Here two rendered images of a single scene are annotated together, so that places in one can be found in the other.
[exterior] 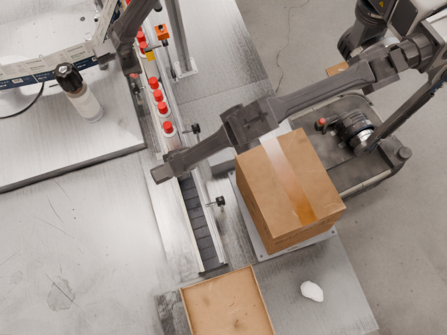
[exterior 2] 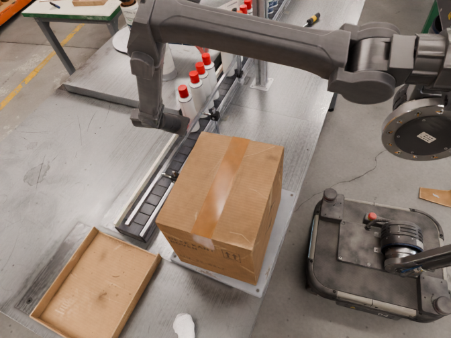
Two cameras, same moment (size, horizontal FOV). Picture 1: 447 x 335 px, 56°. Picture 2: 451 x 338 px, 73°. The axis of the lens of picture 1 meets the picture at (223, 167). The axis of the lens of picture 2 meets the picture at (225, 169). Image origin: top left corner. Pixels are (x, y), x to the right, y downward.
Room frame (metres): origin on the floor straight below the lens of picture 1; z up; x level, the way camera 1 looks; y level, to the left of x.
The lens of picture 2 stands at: (0.14, -0.50, 1.75)
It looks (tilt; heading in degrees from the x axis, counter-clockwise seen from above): 53 degrees down; 44
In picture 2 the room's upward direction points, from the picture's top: 11 degrees counter-clockwise
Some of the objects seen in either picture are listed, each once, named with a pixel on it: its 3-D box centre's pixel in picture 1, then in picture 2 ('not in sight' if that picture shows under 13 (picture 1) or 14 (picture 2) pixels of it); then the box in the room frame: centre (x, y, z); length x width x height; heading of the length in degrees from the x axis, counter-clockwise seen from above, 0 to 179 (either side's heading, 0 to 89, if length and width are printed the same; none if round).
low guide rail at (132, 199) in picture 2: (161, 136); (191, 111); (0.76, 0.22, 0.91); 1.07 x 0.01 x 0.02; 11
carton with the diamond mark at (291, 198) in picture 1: (285, 193); (228, 208); (0.44, -0.19, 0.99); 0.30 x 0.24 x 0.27; 15
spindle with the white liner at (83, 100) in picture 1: (78, 92); (158, 46); (0.92, 0.50, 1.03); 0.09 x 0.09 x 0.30
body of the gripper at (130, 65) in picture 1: (128, 58); not in sight; (0.97, 0.29, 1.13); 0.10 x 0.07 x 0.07; 12
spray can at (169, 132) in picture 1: (171, 138); (188, 108); (0.70, 0.17, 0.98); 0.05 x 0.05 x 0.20
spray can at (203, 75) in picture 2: (162, 108); (204, 86); (0.84, 0.20, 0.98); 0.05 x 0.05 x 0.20
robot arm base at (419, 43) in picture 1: (412, 52); (440, 60); (0.62, -0.51, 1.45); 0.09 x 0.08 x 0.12; 19
